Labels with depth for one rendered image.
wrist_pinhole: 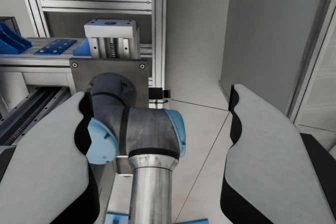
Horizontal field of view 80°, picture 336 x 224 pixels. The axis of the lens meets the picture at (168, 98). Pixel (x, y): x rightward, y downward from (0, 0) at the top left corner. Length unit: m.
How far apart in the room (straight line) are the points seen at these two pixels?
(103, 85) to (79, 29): 0.97
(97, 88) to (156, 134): 0.22
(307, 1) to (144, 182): 0.71
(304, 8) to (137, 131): 0.66
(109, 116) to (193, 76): 1.37
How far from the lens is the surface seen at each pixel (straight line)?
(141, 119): 0.46
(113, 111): 0.47
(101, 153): 0.48
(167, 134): 0.45
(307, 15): 0.81
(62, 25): 1.55
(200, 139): 2.21
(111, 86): 0.57
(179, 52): 1.68
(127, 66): 0.60
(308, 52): 0.79
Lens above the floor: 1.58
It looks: 58 degrees down
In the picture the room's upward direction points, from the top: 177 degrees clockwise
